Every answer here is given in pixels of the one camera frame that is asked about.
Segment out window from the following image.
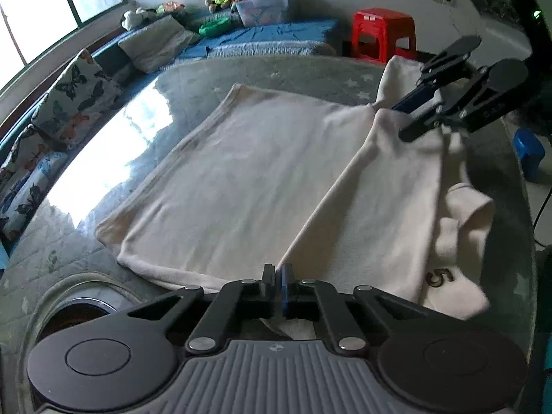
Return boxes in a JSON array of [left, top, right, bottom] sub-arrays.
[[0, 0, 131, 92]]

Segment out round built-in table cooker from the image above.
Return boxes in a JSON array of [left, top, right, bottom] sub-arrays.
[[37, 269, 143, 342]]

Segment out clear plastic storage box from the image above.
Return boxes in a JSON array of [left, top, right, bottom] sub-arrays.
[[232, 0, 291, 27]]

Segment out large butterfly print pillow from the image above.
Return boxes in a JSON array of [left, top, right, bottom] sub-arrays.
[[32, 49, 127, 152]]

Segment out small blue stool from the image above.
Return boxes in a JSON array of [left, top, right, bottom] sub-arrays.
[[513, 128, 546, 182]]

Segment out black cable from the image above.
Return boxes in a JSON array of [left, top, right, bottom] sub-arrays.
[[532, 189, 552, 252]]

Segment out red plastic stool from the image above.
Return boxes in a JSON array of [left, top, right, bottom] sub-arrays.
[[351, 8, 418, 63]]

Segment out grey pillow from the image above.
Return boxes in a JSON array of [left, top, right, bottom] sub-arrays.
[[117, 18, 201, 75]]

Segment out dark box with pink top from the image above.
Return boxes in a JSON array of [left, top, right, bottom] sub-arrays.
[[467, 0, 530, 22]]

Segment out cream knit sweater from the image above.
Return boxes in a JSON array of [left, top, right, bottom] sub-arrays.
[[95, 55, 496, 341]]

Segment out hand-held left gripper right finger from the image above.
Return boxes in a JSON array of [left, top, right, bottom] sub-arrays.
[[280, 265, 427, 353]]

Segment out blue sofa cover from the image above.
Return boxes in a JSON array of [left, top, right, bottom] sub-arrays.
[[178, 18, 340, 60]]

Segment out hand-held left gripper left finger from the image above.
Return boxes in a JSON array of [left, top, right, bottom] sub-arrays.
[[127, 263, 277, 354]]

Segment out grey quilted star table cover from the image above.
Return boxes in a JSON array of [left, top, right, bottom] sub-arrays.
[[0, 54, 540, 414]]

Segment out panda plush toy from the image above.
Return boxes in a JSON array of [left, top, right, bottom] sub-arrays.
[[120, 6, 157, 31]]

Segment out small butterfly print pillow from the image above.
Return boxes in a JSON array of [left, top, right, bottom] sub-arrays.
[[0, 124, 70, 243]]

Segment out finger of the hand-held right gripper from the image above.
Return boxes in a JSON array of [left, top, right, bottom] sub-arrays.
[[398, 59, 531, 142], [390, 36, 483, 113]]

